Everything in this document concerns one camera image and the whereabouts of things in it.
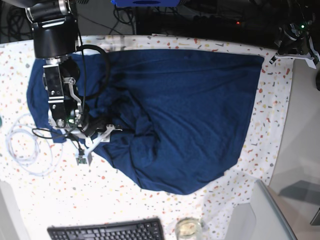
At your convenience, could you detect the coiled white cable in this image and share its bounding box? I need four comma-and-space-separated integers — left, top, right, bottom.
5, 112, 65, 177

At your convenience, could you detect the black computer keyboard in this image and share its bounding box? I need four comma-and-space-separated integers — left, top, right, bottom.
47, 218, 165, 240

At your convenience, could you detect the blue box at top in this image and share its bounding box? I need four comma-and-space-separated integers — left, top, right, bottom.
111, 0, 188, 8

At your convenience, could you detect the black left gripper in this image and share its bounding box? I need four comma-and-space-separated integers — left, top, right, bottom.
275, 21, 314, 56

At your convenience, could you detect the dark blue t-shirt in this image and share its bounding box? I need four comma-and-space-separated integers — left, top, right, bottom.
26, 48, 266, 196

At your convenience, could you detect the terrazzo patterned tablecloth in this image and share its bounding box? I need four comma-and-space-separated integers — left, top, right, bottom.
0, 35, 294, 240

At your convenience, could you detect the clear glass jar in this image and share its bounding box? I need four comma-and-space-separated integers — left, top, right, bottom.
175, 217, 203, 240

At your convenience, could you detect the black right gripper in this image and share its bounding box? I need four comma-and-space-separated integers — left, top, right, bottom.
72, 115, 112, 139

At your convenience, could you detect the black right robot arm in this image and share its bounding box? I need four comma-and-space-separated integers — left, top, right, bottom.
8, 0, 115, 140

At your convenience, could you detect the grey monitor edge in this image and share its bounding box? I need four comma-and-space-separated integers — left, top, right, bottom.
250, 180, 297, 240

